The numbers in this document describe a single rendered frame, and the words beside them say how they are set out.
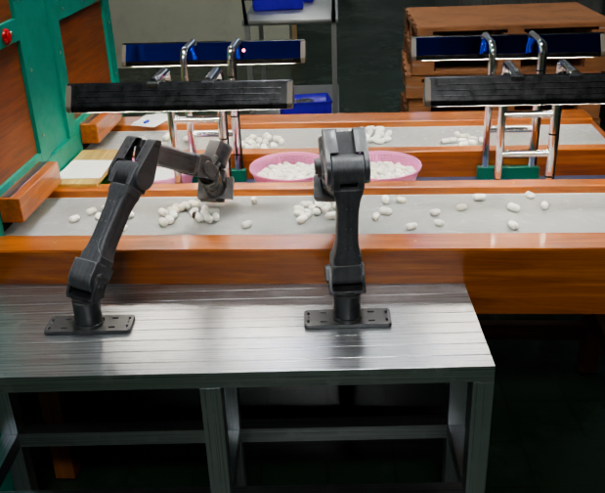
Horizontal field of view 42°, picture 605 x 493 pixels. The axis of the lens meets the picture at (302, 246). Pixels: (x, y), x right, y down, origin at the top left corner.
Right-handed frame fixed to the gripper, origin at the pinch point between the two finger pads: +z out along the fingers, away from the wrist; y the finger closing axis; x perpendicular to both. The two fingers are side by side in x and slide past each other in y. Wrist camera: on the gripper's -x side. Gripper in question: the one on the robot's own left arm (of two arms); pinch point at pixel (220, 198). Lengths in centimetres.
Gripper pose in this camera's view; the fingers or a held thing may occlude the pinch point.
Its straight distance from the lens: 231.2
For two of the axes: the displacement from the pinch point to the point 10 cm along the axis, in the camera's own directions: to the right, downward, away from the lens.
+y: -10.0, 0.0, 0.7
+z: 0.7, 2.6, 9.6
